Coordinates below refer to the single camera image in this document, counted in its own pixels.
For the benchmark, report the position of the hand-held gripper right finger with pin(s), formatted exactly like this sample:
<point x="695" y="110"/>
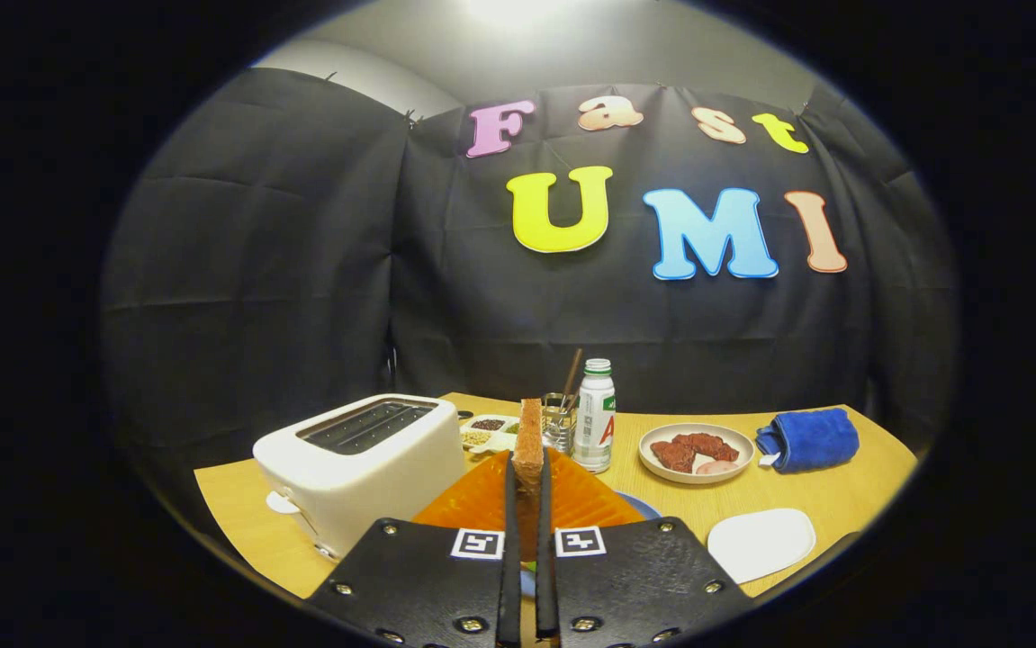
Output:
<point x="635" y="585"/>

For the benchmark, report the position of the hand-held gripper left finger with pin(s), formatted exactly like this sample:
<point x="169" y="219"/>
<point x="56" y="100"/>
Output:
<point x="418" y="585"/>

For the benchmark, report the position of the plain toast bread slice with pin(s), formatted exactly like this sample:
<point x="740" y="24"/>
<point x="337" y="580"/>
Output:
<point x="528" y="441"/>

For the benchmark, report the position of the blue plate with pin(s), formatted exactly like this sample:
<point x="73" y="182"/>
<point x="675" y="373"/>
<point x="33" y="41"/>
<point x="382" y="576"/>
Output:
<point x="640" y="507"/>

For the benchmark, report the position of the white toaster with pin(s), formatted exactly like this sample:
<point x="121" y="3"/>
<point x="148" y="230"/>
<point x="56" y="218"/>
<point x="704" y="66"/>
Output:
<point x="373" y="477"/>

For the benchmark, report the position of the beige plate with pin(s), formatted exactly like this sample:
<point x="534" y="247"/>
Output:
<point x="653" y="463"/>

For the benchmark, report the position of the white flat plate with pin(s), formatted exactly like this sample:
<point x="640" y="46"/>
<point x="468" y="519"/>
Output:
<point x="761" y="544"/>

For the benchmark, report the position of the brown meat piece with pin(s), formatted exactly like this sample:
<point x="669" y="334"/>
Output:
<point x="711" y="445"/>
<point x="672" y="455"/>

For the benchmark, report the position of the pink ham slice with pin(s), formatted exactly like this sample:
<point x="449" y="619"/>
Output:
<point x="720" y="467"/>

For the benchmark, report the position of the white divided bean dish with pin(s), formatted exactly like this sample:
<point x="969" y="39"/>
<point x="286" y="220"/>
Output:
<point x="486" y="434"/>

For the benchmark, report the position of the white milk bottle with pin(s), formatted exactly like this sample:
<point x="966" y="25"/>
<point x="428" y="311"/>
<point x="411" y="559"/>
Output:
<point x="593" y="423"/>

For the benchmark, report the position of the brown wooden sticks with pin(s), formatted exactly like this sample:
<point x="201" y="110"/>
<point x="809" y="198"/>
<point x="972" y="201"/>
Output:
<point x="572" y="373"/>

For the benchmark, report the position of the blue folded towel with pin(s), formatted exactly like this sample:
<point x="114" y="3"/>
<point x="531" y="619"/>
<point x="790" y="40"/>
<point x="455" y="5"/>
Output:
<point x="810" y="439"/>

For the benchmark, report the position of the black backdrop cloth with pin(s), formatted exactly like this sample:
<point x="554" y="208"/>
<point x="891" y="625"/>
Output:
<point x="283" y="270"/>

